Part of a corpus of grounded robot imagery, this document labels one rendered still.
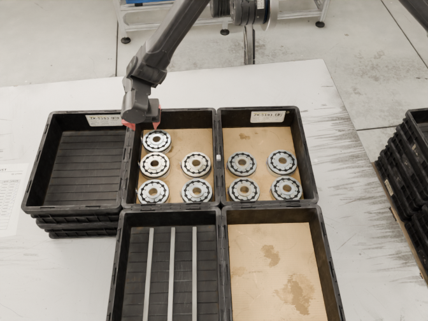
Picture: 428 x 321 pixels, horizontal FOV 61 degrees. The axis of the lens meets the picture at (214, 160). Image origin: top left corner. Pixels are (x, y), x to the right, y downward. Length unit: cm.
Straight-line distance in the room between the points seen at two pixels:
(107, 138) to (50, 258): 46
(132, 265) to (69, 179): 40
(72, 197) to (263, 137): 71
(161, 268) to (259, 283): 29
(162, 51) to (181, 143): 56
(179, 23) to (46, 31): 279
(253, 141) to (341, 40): 209
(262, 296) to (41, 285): 71
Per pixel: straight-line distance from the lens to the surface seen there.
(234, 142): 134
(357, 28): 349
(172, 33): 82
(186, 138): 136
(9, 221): 151
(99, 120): 139
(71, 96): 180
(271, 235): 117
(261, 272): 112
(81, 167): 136
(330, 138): 159
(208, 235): 116
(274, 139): 137
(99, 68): 301
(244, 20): 139
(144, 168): 126
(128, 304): 112
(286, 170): 126
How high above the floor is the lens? 190
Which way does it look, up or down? 56 degrees down
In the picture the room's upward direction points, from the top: straight up
